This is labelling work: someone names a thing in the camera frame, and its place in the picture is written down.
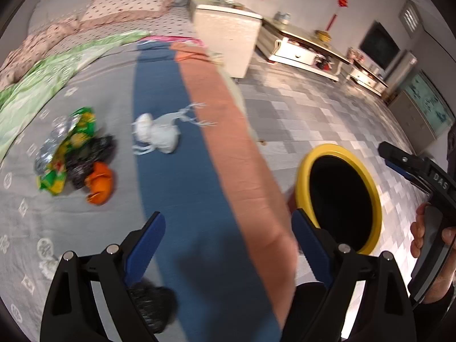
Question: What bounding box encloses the yellow trash bin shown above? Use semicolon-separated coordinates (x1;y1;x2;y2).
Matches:
295;143;382;255

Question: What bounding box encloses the green patterned blanket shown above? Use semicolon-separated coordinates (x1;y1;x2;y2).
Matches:
0;30;150;164

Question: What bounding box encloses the small black plastic bag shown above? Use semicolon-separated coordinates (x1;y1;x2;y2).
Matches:
66;135;117;190

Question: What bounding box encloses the cabinet with painted panel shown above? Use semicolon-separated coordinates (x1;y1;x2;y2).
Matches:
388;71;456;154

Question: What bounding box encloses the person's leg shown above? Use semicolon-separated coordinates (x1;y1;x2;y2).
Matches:
285;281;326;342

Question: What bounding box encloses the louvred vent window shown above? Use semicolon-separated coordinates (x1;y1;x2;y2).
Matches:
399;0;419;38

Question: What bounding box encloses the white coffee table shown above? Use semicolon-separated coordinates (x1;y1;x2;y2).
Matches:
257;19;351;82

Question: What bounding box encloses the person's right forearm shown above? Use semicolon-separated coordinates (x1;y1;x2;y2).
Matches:
418;287;456;332

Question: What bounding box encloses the green foil snack bag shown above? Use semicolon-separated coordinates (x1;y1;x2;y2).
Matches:
34;107;98;196

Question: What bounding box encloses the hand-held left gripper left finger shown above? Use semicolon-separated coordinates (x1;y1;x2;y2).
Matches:
40;211;166;342

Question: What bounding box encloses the white knotted plastic bag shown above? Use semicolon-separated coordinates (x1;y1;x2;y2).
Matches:
132;113;180;156

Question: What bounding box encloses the large black plastic bag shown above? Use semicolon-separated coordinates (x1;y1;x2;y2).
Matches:
128;281;178;333

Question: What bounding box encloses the polka dot pillow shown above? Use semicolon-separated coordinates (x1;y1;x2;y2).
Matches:
81;0;175;31

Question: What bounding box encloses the white bedside cabinet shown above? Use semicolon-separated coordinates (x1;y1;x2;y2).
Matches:
194;4;263;79

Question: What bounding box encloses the pink polka dot duvet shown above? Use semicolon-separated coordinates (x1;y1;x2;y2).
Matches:
0;16;82;86

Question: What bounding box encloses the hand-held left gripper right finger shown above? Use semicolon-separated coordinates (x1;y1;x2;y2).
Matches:
291;209;417;342

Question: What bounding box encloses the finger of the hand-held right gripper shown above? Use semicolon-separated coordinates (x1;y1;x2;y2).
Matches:
386;161;428;190
378;142;433;175

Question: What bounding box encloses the person's right hand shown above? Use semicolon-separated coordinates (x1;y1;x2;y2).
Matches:
410;202;456;305

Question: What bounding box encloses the wall television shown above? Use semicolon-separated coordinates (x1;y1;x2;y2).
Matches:
358;21;401;69

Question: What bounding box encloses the standing air conditioner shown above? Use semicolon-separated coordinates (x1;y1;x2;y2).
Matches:
383;52;417;93

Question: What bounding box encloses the polka dot fitted sheet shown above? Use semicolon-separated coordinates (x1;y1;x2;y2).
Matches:
50;7;196;56

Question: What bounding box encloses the white television stand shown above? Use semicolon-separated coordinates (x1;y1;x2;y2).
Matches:
347;59;389;97

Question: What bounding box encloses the orange plastic bag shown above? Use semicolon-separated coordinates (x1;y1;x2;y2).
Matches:
85;161;115;205

